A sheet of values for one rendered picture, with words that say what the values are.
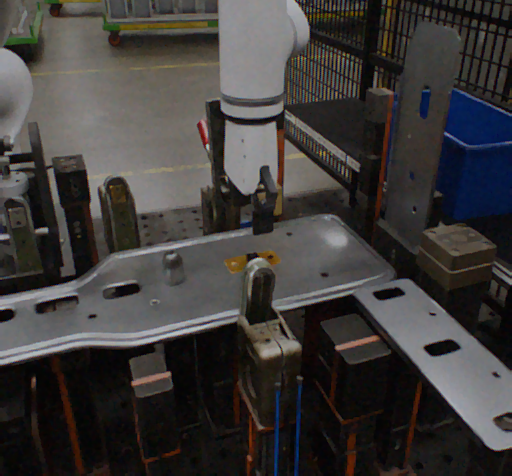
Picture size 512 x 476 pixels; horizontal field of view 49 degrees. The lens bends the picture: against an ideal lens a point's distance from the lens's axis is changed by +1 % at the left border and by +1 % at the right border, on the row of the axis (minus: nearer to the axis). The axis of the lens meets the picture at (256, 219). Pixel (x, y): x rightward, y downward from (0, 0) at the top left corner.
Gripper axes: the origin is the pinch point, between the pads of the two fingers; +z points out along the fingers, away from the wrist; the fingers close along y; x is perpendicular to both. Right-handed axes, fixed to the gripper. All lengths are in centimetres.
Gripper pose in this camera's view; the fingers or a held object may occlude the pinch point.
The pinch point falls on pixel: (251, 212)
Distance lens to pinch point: 82.9
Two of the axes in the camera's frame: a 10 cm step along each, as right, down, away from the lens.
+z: -0.1, 8.7, 4.9
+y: 3.5, 4.6, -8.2
